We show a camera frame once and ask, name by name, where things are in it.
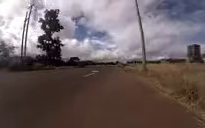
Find tall grey pole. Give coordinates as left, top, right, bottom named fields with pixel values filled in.
left=134, top=0, right=148, bottom=69

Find tall leaning pole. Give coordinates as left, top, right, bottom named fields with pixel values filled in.
left=23, top=3, right=35, bottom=60
left=20, top=10, right=29, bottom=61

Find tall dark tree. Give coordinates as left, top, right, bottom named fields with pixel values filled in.
left=36, top=8, right=66, bottom=66

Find row of dark bushes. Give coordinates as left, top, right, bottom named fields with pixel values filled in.
left=0, top=40, right=81, bottom=72

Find tall grey building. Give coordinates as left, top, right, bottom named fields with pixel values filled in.
left=186, top=43, right=202, bottom=63

